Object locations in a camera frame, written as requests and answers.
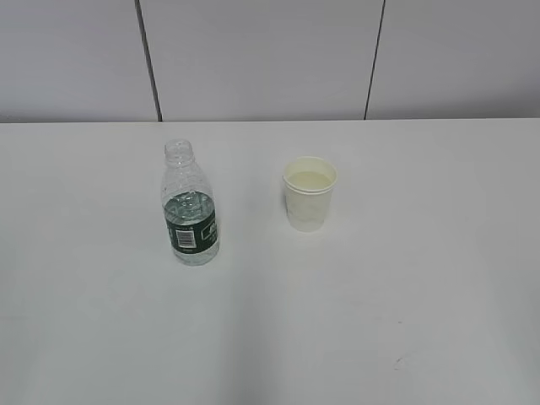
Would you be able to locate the white paper cup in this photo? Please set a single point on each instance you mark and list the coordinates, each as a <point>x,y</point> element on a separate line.
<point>308,183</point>

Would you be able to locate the clear green-label water bottle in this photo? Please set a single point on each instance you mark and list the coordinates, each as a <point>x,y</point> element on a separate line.
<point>188,206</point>

